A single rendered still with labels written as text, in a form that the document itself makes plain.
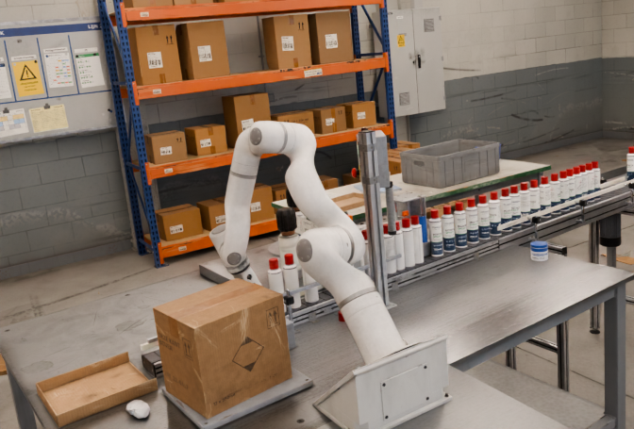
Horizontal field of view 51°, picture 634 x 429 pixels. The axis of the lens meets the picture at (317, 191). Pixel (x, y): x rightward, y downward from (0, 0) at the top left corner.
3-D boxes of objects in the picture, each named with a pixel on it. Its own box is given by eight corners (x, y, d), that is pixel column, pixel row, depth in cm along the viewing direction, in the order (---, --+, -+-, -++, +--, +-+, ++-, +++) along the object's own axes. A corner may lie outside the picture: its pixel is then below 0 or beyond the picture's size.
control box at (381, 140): (385, 178, 260) (381, 129, 256) (390, 187, 244) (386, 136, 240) (359, 180, 261) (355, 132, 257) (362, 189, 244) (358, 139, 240)
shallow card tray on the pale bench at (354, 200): (354, 197, 446) (354, 191, 445) (378, 202, 427) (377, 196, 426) (313, 207, 427) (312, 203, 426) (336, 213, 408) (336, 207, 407)
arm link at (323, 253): (386, 288, 190) (350, 218, 199) (342, 297, 177) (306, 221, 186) (359, 307, 197) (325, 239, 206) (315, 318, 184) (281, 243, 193)
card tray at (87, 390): (129, 361, 228) (127, 351, 227) (158, 389, 207) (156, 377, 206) (37, 394, 211) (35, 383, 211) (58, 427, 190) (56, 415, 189)
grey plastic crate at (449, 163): (460, 167, 507) (458, 139, 502) (501, 173, 474) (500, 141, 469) (400, 182, 475) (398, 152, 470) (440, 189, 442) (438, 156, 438)
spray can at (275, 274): (281, 308, 248) (275, 255, 243) (289, 312, 244) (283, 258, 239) (269, 312, 245) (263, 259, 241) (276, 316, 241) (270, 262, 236)
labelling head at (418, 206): (412, 247, 301) (408, 192, 296) (433, 253, 291) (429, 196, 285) (390, 255, 294) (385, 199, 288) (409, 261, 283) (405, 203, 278)
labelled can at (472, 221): (473, 240, 304) (470, 196, 300) (481, 242, 300) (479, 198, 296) (464, 243, 301) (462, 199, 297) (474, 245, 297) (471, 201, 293)
